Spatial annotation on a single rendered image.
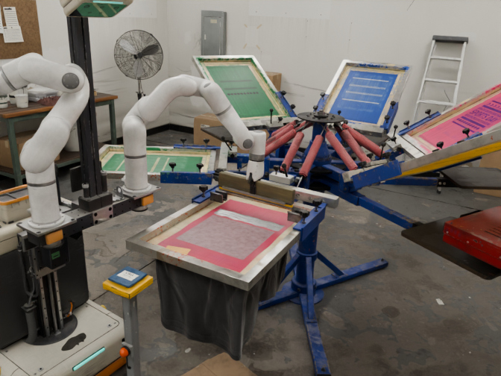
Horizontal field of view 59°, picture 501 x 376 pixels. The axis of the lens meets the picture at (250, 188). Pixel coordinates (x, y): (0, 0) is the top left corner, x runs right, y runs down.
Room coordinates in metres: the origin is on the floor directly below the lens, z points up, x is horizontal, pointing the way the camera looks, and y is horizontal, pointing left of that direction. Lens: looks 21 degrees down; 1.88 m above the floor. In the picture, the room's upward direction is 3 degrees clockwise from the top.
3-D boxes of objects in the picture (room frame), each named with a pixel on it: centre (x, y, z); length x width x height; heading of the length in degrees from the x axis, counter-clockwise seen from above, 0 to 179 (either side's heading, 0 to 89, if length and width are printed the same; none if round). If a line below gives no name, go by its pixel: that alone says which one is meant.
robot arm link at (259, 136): (2.03, 0.02, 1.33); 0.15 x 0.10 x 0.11; 108
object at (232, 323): (1.59, 0.20, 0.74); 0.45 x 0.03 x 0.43; 62
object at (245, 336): (1.71, -0.09, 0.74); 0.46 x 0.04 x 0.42; 152
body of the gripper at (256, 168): (2.03, -0.02, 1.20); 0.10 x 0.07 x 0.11; 152
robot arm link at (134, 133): (1.86, 0.51, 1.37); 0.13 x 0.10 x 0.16; 18
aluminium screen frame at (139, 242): (1.85, 0.07, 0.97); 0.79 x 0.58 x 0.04; 152
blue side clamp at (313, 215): (1.94, -0.29, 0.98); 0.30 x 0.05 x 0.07; 152
